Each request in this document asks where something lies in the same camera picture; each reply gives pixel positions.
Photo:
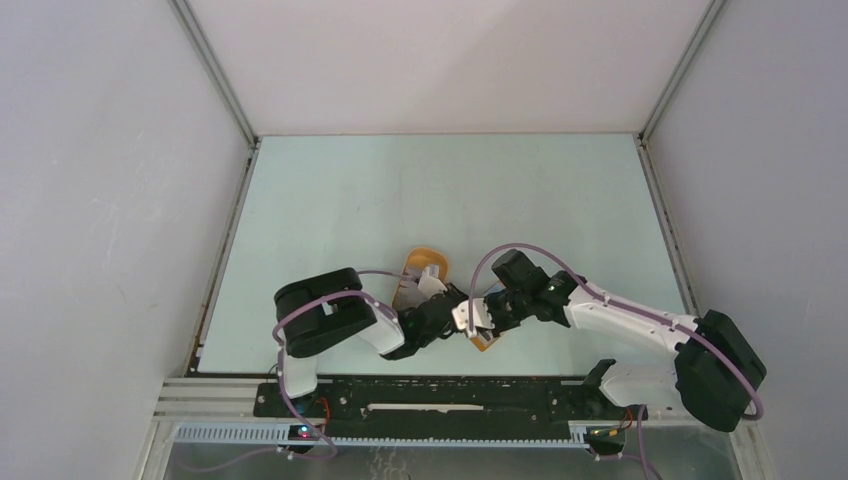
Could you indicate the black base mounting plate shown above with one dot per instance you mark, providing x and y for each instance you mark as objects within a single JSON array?
[{"x": 476, "y": 408}]

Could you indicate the beige oval plastic tray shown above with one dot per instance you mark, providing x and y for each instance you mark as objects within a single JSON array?
[{"x": 424, "y": 262}]

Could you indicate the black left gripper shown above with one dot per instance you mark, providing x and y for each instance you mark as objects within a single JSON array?
[{"x": 456, "y": 293}]

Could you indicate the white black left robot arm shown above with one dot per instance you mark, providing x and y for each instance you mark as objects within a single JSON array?
[{"x": 316, "y": 314}]

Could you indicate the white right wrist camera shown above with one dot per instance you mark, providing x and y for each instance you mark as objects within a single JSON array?
[{"x": 471, "y": 317}]

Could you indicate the orange leather card holder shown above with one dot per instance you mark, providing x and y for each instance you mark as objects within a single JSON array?
[{"x": 485, "y": 338}]

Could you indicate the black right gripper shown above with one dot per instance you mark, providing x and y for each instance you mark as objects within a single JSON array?
[{"x": 499, "y": 328}]

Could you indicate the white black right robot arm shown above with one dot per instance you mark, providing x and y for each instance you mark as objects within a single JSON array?
[{"x": 711, "y": 370}]

